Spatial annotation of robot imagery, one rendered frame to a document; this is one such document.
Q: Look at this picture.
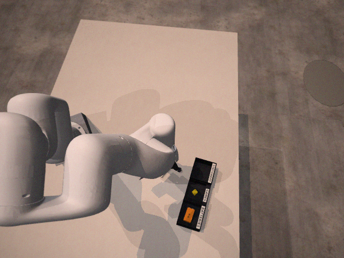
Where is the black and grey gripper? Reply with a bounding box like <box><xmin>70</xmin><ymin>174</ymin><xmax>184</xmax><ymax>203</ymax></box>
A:
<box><xmin>171</xmin><ymin>146</ymin><xmax>179</xmax><ymax>171</ymax></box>

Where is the orange nine-volt battery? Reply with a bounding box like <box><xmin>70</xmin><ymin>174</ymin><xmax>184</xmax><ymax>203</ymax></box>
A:
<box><xmin>183</xmin><ymin>207</ymin><xmax>195</xmax><ymax>223</ymax></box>

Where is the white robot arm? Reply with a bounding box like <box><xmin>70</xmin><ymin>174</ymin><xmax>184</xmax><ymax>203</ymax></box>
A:
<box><xmin>0</xmin><ymin>93</ymin><xmax>176</xmax><ymax>227</ymax></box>

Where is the black three-compartment bin rack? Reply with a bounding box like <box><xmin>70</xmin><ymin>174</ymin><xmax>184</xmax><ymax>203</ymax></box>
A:
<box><xmin>177</xmin><ymin>157</ymin><xmax>217</xmax><ymax>232</ymax></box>

